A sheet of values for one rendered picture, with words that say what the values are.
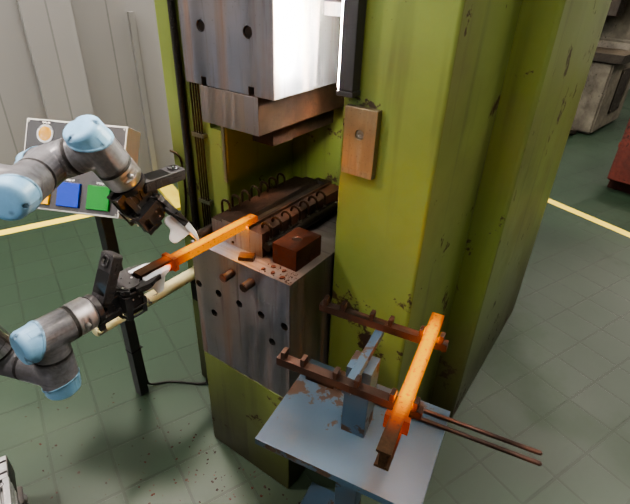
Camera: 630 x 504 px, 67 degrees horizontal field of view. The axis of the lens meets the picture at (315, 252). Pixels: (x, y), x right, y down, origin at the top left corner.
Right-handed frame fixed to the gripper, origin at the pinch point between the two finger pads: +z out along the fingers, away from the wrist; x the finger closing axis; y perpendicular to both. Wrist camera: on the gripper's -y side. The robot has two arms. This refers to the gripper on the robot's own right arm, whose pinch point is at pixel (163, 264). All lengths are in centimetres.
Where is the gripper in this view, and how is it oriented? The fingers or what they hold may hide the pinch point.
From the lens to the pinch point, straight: 121.4
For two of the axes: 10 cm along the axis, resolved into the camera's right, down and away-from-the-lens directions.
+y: -0.4, 8.6, 5.1
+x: 8.2, 3.2, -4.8
